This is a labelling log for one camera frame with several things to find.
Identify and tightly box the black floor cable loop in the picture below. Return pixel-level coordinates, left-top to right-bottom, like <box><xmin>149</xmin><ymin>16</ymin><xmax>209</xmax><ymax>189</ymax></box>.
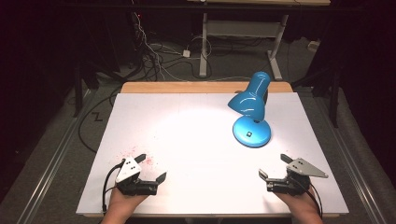
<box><xmin>77</xmin><ymin>86</ymin><xmax>123</xmax><ymax>154</ymax></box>

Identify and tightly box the tangle of floor cables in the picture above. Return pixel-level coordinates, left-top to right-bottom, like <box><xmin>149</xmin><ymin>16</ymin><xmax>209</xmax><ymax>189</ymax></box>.
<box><xmin>129</xmin><ymin>10</ymin><xmax>213</xmax><ymax>82</ymax></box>

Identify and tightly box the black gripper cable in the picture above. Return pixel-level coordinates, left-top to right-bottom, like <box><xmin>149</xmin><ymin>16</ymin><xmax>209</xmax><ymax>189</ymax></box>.
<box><xmin>101</xmin><ymin>163</ymin><xmax>126</xmax><ymax>215</ymax></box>
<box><xmin>298</xmin><ymin>177</ymin><xmax>324</xmax><ymax>219</ymax></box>

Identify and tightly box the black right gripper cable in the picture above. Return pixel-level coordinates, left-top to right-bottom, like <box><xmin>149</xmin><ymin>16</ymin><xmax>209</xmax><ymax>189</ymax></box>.
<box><xmin>298</xmin><ymin>177</ymin><xmax>324</xmax><ymax>219</ymax></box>

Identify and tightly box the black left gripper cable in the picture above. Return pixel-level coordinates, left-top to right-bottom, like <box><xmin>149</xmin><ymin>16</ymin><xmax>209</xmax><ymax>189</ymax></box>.
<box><xmin>101</xmin><ymin>163</ymin><xmax>126</xmax><ymax>215</ymax></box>

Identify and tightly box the grey metal floor rail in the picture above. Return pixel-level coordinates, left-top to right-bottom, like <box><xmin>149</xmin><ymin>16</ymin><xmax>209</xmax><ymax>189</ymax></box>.
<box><xmin>17</xmin><ymin>88</ymin><xmax>94</xmax><ymax>224</ymax></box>
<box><xmin>314</xmin><ymin>92</ymin><xmax>390</xmax><ymax>224</ymax></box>

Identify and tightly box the white board table cover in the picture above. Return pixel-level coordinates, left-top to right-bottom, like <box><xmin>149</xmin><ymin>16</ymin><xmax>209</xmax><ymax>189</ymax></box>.
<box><xmin>76</xmin><ymin>92</ymin><xmax>350</xmax><ymax>217</ymax></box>

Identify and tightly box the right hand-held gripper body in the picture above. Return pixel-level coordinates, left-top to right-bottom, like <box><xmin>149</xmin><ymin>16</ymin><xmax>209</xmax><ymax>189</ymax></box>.
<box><xmin>265</xmin><ymin>157</ymin><xmax>330</xmax><ymax>197</ymax></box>

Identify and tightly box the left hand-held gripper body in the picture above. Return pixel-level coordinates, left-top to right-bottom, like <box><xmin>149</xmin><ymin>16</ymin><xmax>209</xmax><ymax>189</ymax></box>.
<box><xmin>115</xmin><ymin>157</ymin><xmax>160</xmax><ymax>197</ymax></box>

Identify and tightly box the black metal stand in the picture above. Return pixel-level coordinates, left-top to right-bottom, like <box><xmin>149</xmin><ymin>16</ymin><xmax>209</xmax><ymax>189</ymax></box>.
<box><xmin>72</xmin><ymin>60</ymin><xmax>104</xmax><ymax>119</ymax></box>

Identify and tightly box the person's left hand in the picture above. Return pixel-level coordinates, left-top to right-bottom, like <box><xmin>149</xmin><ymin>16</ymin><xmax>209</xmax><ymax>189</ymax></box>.
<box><xmin>106</xmin><ymin>187</ymin><xmax>149</xmax><ymax>217</ymax></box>

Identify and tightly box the white metal desk frame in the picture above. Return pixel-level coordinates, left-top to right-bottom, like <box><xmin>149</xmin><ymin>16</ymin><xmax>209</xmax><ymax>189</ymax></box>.
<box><xmin>198</xmin><ymin>11</ymin><xmax>290</xmax><ymax>81</ymax></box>

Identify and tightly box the blue desk lamp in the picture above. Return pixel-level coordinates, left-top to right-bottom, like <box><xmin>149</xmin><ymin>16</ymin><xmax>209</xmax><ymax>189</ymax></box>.
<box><xmin>227</xmin><ymin>71</ymin><xmax>273</xmax><ymax>148</ymax></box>

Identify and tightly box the person's right hand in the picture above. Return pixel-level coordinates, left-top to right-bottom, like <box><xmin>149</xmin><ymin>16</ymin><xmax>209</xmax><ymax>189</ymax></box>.
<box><xmin>275</xmin><ymin>186</ymin><xmax>320</xmax><ymax>217</ymax></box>

